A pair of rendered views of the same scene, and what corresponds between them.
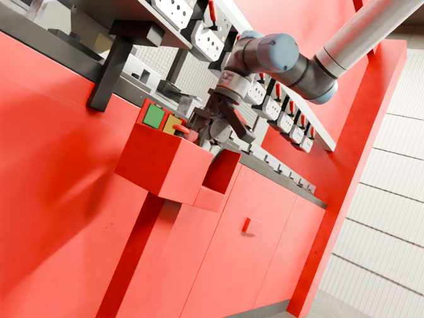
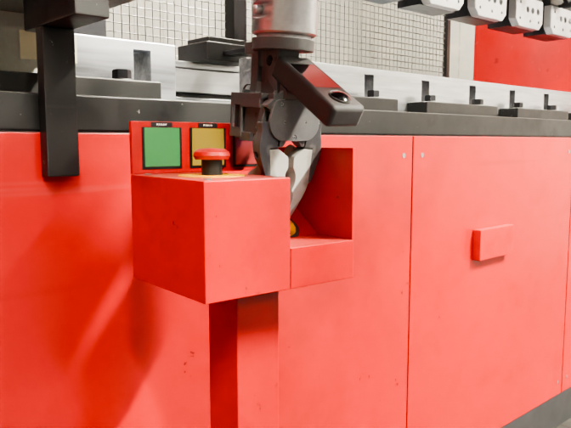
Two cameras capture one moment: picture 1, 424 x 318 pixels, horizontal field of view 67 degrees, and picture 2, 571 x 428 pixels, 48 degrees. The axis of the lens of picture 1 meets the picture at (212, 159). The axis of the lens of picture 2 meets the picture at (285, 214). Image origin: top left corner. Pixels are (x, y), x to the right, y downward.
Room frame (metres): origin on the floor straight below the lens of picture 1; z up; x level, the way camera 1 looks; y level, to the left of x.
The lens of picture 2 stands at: (0.03, -0.13, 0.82)
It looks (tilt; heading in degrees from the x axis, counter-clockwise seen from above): 6 degrees down; 11
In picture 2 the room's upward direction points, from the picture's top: straight up
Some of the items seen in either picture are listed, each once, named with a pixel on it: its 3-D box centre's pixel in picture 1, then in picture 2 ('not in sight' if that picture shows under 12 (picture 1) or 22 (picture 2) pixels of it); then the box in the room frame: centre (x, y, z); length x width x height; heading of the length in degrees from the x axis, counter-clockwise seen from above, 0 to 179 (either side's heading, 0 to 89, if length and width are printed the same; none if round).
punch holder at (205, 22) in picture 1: (205, 31); not in sight; (1.13, 0.20, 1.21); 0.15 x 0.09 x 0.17; 144
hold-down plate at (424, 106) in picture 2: (257, 161); (455, 110); (1.60, -0.22, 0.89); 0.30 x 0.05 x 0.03; 144
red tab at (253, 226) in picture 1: (253, 226); (494, 241); (1.56, -0.31, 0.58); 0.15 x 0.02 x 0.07; 144
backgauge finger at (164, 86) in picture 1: (178, 91); (235, 48); (1.34, 0.24, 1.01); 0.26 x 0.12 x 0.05; 54
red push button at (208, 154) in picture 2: (178, 134); (212, 165); (0.69, 0.09, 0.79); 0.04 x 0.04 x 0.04
